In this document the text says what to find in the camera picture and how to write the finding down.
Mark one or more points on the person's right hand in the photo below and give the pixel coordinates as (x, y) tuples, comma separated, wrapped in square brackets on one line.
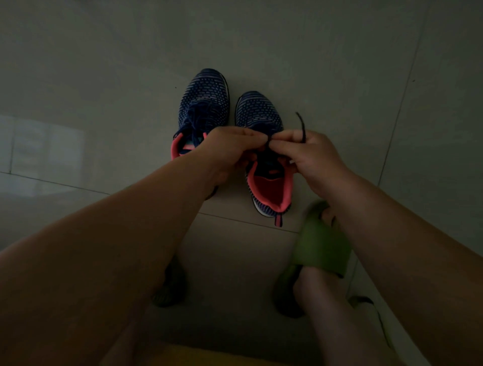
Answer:
[(317, 162)]

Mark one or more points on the person's left hand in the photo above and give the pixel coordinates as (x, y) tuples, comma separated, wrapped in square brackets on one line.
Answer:
[(226, 151)]

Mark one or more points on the blue knit sneaker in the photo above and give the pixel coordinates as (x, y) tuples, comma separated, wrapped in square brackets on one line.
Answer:
[(205, 94), (258, 109)]

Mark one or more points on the person's left forearm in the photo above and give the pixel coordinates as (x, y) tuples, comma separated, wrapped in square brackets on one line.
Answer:
[(94, 264)]

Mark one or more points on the person's right forearm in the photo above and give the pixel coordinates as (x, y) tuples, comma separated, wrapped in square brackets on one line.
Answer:
[(415, 264)]

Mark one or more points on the person's right leg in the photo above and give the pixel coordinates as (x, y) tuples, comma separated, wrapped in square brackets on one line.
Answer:
[(328, 313)]

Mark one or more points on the green foam slipper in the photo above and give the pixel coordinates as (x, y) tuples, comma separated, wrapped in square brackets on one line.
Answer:
[(320, 245), (171, 286)]

